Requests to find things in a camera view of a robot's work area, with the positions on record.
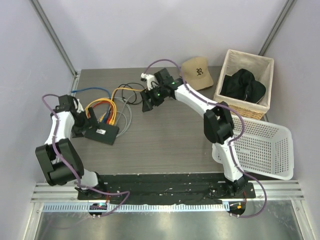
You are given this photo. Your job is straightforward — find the beige baseball cap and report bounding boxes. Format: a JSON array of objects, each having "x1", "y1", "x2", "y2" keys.
[{"x1": 180, "y1": 56, "x2": 214, "y2": 91}]

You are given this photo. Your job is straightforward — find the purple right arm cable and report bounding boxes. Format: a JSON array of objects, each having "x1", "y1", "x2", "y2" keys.
[{"x1": 145, "y1": 58, "x2": 268, "y2": 219}]

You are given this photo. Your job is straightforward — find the red ethernet cable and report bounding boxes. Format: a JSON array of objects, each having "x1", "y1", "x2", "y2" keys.
[{"x1": 87, "y1": 101, "x2": 115, "y2": 125}]

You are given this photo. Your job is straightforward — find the blue ethernet cable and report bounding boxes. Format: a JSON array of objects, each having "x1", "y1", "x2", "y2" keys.
[{"x1": 71, "y1": 86, "x2": 113, "y2": 100}]

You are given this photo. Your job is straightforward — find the wicker basket with liner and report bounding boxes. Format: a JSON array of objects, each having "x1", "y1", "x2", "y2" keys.
[{"x1": 213, "y1": 49, "x2": 275, "y2": 120}]

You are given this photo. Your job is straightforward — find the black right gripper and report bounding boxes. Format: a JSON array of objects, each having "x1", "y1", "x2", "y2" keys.
[{"x1": 139, "y1": 84, "x2": 166, "y2": 113}]

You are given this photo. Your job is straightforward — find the white plastic perforated basket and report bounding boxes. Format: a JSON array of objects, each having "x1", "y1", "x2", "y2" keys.
[{"x1": 211, "y1": 114, "x2": 294, "y2": 181}]

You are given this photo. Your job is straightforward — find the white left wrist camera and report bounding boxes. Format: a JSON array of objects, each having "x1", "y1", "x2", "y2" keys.
[{"x1": 73, "y1": 98, "x2": 84, "y2": 114}]

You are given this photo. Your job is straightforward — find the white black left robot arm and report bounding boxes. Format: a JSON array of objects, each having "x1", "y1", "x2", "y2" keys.
[{"x1": 35, "y1": 94, "x2": 107, "y2": 200}]

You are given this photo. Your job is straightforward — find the black mounting base plate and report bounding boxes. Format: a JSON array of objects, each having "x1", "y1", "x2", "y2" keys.
[{"x1": 77, "y1": 173, "x2": 256, "y2": 215}]

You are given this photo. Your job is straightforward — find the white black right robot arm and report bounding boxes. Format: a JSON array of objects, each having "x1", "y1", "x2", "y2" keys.
[{"x1": 140, "y1": 73, "x2": 248, "y2": 198}]

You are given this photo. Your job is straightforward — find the black network switch box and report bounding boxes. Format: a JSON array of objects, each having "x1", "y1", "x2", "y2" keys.
[{"x1": 84, "y1": 122, "x2": 120, "y2": 146}]

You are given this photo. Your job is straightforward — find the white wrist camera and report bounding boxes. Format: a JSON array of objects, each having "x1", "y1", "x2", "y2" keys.
[
  {"x1": 140, "y1": 73, "x2": 159, "y2": 91},
  {"x1": 73, "y1": 98, "x2": 84, "y2": 114}
]

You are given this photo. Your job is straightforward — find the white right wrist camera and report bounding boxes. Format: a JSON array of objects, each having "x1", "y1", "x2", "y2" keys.
[{"x1": 140, "y1": 73, "x2": 159, "y2": 91}]

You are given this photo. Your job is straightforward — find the aluminium front rail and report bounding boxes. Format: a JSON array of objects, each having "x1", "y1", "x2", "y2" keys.
[{"x1": 31, "y1": 180, "x2": 305, "y2": 213}]

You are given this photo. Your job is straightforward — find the grey ethernet cable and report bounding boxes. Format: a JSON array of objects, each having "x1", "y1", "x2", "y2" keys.
[{"x1": 113, "y1": 98, "x2": 133, "y2": 137}]

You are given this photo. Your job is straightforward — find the black power cable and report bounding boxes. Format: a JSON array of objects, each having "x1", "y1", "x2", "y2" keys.
[{"x1": 117, "y1": 82, "x2": 146, "y2": 106}]

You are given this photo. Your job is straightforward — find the black cap in basket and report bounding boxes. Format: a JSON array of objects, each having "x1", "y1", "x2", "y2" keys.
[{"x1": 220, "y1": 68, "x2": 266, "y2": 104}]

